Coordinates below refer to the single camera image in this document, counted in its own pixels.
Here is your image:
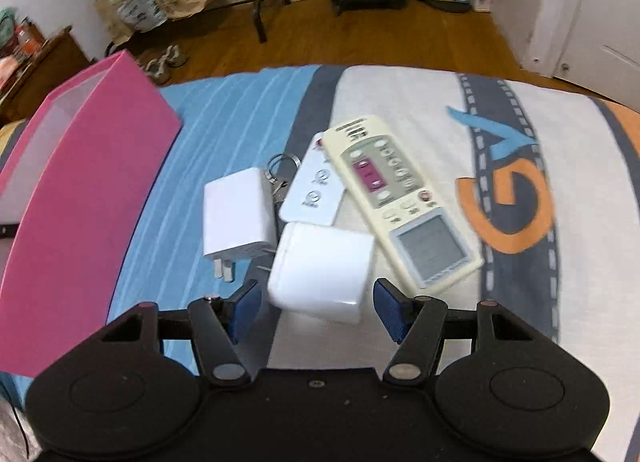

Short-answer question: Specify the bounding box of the cream purple-button remote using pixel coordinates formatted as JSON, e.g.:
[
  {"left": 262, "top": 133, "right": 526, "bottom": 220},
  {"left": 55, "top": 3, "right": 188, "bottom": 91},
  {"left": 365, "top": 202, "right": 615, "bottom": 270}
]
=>
[{"left": 322, "top": 115, "right": 483, "bottom": 297}]

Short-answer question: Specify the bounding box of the white folding-plug charger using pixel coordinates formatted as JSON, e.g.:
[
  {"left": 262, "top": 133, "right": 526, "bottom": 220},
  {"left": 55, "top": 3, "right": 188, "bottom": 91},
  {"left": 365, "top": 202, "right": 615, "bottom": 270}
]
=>
[{"left": 203, "top": 167, "right": 277, "bottom": 282}]

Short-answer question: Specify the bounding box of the large white charger cube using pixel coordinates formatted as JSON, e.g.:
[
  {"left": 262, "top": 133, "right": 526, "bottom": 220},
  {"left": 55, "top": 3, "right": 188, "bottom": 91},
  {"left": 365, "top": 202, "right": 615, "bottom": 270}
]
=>
[{"left": 267, "top": 222, "right": 375, "bottom": 324}]

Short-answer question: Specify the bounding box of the white fan remote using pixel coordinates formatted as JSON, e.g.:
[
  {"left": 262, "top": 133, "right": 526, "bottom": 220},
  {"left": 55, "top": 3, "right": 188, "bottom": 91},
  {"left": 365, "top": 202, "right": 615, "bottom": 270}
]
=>
[{"left": 279, "top": 131, "right": 345, "bottom": 227}]

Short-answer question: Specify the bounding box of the pink storage box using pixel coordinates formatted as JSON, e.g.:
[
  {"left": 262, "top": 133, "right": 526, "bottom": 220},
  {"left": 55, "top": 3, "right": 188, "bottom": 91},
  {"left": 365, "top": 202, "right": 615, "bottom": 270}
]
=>
[{"left": 1, "top": 52, "right": 181, "bottom": 378}]

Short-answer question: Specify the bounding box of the striped bed sheet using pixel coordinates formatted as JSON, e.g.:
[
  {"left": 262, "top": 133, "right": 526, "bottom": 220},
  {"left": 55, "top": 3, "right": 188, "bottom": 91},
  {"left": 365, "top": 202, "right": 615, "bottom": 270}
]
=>
[{"left": 0, "top": 63, "right": 640, "bottom": 462}]

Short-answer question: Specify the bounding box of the pair of shoes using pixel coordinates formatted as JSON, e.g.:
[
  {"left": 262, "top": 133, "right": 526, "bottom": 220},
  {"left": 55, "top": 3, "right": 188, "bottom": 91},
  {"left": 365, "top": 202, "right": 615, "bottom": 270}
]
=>
[{"left": 142, "top": 44, "right": 188, "bottom": 86}]

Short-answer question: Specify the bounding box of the small brown paper bag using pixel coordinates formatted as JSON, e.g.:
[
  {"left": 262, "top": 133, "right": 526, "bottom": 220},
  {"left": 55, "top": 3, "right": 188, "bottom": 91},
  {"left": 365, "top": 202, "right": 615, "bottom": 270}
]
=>
[{"left": 94, "top": 0, "right": 134, "bottom": 46}]

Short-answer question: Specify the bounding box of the wooden nightstand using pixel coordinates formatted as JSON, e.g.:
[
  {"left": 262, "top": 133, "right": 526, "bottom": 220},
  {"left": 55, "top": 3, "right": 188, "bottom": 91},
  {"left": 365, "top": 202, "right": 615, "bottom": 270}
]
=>
[{"left": 1, "top": 26, "right": 92, "bottom": 125}]

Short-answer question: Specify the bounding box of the white patterned bag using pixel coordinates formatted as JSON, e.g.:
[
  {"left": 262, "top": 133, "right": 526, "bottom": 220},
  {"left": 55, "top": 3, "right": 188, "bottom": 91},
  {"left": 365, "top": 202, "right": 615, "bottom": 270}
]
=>
[{"left": 116, "top": 0, "right": 168, "bottom": 32}]

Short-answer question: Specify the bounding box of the white door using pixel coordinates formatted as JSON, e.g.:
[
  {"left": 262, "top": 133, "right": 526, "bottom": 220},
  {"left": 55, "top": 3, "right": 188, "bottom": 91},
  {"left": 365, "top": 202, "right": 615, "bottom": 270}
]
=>
[{"left": 556, "top": 0, "right": 640, "bottom": 110}]

